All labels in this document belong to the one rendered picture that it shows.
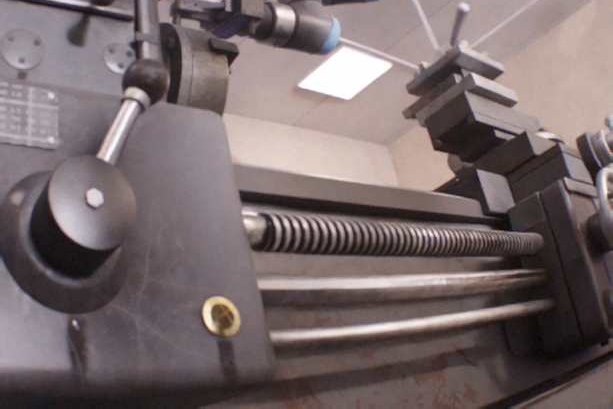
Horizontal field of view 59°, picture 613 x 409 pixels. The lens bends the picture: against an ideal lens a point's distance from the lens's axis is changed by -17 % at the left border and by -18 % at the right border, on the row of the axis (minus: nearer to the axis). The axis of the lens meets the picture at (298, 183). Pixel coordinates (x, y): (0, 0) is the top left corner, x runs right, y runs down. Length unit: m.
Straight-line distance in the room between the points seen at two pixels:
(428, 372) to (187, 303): 0.48
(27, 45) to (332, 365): 0.50
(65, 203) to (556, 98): 5.56
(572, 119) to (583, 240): 4.65
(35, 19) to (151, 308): 0.38
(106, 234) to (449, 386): 0.63
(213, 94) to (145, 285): 0.59
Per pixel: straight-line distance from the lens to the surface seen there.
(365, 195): 0.85
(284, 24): 1.20
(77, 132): 0.45
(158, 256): 0.44
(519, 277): 0.95
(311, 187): 0.78
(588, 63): 5.72
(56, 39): 0.68
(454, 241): 0.83
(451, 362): 0.90
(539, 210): 1.08
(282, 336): 0.58
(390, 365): 0.80
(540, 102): 5.87
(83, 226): 0.35
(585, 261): 1.04
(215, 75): 0.98
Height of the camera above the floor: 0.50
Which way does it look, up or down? 24 degrees up
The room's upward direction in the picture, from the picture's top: 14 degrees counter-clockwise
